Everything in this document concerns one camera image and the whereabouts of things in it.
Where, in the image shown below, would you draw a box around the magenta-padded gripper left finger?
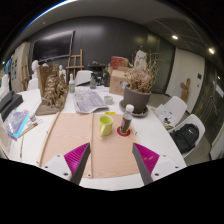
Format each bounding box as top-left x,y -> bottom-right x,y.
40,142 -> 92,185

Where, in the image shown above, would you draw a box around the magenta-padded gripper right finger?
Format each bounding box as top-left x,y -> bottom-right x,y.
132,142 -> 183,186

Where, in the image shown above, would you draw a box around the dark drink bottle white cap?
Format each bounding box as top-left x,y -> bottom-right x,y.
119,103 -> 135,135

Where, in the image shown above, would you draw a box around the flat round red coaster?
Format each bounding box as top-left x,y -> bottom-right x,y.
116,125 -> 132,138

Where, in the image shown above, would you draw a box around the black backpack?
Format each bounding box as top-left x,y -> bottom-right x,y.
169,123 -> 200,154

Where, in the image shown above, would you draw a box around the lime green mug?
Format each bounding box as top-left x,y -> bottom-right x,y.
98,115 -> 114,138

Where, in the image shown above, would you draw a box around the papers on chair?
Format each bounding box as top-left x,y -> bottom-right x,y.
154,103 -> 176,127

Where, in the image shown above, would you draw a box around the grey plant saucer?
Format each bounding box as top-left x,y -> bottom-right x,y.
118,99 -> 149,118

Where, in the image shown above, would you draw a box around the open printed newspaper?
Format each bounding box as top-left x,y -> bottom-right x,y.
73,89 -> 109,114

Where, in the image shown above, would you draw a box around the white chair holding backpack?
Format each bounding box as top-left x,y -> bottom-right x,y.
168,113 -> 206,158

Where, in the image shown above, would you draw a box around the dried plant in grey pot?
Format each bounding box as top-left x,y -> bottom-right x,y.
122,49 -> 161,114

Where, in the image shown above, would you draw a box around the small white tape roll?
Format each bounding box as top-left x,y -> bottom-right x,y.
103,95 -> 114,105

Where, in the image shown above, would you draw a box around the colourful painted sheet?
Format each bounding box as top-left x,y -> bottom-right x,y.
3,108 -> 31,139

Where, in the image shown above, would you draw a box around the white spray bottle green label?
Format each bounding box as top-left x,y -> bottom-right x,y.
68,73 -> 76,94

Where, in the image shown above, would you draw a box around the wooden mannequin figure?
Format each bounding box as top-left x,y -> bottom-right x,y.
179,78 -> 192,104

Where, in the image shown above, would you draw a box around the grey glass jug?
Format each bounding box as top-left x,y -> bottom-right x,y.
89,74 -> 98,90

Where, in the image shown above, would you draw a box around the cardboard box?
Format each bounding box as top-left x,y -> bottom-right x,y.
108,68 -> 131,97

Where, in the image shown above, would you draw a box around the black flat box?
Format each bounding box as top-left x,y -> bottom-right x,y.
0,90 -> 24,121

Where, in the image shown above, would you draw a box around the small white figurine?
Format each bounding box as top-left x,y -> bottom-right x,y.
58,64 -> 67,79

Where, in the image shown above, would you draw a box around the wooden easel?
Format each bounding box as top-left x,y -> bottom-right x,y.
65,49 -> 84,83
20,56 -> 31,91

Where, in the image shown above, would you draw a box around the white plaster bust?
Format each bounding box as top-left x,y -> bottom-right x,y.
30,59 -> 40,79

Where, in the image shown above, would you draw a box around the white torso statue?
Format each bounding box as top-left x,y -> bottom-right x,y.
134,49 -> 148,71

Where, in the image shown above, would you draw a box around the red box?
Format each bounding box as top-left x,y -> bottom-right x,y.
110,55 -> 129,70

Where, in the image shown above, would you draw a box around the white cabinet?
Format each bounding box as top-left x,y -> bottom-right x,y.
9,41 -> 33,93

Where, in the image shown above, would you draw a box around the black wall screen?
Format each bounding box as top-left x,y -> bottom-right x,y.
32,30 -> 75,63

